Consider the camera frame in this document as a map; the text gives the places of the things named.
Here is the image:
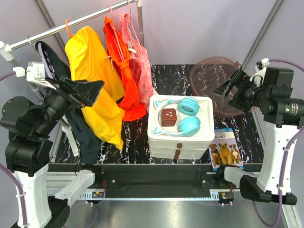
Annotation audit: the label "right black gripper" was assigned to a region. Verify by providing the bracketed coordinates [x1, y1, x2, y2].
[212, 68, 271, 114]

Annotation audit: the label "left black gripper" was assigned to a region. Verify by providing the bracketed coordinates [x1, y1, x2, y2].
[35, 73, 105, 134]

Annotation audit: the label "yellow shorts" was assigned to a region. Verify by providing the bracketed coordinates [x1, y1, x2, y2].
[65, 26, 125, 150]

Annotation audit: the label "orange shorts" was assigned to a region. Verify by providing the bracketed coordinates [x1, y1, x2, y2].
[103, 17, 146, 121]

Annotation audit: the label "pink shorts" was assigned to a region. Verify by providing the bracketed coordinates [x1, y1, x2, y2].
[119, 13, 154, 110]

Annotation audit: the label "orange plastic hanger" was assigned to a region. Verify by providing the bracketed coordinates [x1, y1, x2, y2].
[65, 19, 74, 39]

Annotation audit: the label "pink wire hanger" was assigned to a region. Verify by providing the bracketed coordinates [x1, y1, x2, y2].
[108, 4, 124, 61]
[123, 0, 147, 58]

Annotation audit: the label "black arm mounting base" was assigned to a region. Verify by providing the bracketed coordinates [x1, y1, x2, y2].
[46, 163, 245, 199]

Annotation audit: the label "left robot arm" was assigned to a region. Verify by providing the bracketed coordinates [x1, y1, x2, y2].
[0, 77, 104, 228]

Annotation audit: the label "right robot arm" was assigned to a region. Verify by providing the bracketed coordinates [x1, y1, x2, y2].
[214, 67, 304, 205]

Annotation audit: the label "lavender plastic hanger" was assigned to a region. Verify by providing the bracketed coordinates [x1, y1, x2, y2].
[38, 42, 56, 79]

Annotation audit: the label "navy blue shorts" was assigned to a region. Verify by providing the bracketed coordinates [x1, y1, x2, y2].
[35, 41, 101, 164]

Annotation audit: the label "brown translucent basket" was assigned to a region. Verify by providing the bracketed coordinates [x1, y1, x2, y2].
[190, 57, 243, 117]

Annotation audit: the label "teal cat-ear headphones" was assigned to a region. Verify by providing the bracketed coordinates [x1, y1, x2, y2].
[152, 96, 201, 137]

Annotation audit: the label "dog picture book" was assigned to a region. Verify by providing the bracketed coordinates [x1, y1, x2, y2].
[209, 128, 244, 171]

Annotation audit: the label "brown cube charger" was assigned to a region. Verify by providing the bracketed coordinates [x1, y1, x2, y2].
[161, 108, 177, 127]

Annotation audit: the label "metal clothes rack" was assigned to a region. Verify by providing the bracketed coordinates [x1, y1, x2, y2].
[0, 0, 144, 157]

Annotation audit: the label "white stacked storage box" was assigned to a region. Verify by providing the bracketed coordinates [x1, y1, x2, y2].
[147, 95, 215, 160]

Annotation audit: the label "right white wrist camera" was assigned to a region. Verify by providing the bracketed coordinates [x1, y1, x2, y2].
[249, 58, 270, 87]

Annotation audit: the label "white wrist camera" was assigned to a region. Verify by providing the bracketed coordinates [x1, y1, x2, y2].
[13, 62, 56, 90]
[249, 58, 270, 87]

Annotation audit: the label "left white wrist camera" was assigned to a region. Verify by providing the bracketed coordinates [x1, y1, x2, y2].
[13, 62, 56, 90]

